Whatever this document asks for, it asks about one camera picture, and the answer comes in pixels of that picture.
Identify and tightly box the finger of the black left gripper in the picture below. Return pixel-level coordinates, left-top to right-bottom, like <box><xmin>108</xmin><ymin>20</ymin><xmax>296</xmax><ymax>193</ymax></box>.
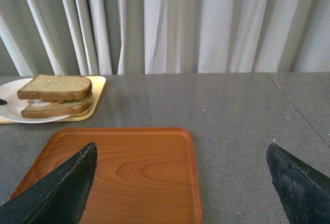
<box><xmin>0</xmin><ymin>99</ymin><xmax>7</xmax><ymax>105</ymax></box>

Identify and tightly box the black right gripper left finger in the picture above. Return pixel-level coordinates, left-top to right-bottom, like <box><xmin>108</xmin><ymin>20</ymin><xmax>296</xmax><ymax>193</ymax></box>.
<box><xmin>1</xmin><ymin>142</ymin><xmax>97</xmax><ymax>223</ymax></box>

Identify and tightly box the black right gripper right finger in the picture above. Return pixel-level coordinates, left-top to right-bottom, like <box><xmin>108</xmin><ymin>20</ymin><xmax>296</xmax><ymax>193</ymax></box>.
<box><xmin>266</xmin><ymin>143</ymin><xmax>329</xmax><ymax>223</ymax></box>

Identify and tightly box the white round plate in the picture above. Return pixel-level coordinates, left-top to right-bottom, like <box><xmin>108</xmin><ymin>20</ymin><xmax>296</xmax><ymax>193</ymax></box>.
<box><xmin>1</xmin><ymin>78</ymin><xmax>69</xmax><ymax>124</ymax></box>

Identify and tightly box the bread slice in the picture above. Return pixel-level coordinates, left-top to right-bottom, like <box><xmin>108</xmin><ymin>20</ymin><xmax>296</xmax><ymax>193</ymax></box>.
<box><xmin>17</xmin><ymin>75</ymin><xmax>92</xmax><ymax>101</ymax></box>
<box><xmin>21</xmin><ymin>94</ymin><xmax>93</xmax><ymax>118</ymax></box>

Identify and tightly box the fried egg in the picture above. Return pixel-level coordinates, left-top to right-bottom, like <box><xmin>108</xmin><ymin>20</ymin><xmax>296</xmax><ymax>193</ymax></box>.
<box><xmin>28</xmin><ymin>99</ymin><xmax>64</xmax><ymax>107</ymax></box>

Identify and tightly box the brown wooden tray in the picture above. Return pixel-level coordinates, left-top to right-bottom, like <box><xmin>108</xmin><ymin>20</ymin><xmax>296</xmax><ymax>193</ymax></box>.
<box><xmin>12</xmin><ymin>128</ymin><xmax>203</xmax><ymax>223</ymax></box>

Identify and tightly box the grey white curtain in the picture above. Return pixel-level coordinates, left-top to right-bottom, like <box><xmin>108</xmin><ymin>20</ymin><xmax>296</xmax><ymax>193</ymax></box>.
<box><xmin>1</xmin><ymin>0</ymin><xmax>329</xmax><ymax>76</ymax></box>

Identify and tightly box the yellow bear tray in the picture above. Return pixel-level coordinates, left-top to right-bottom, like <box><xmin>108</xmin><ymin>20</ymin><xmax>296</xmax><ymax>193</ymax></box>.
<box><xmin>0</xmin><ymin>75</ymin><xmax>107</xmax><ymax>125</ymax></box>

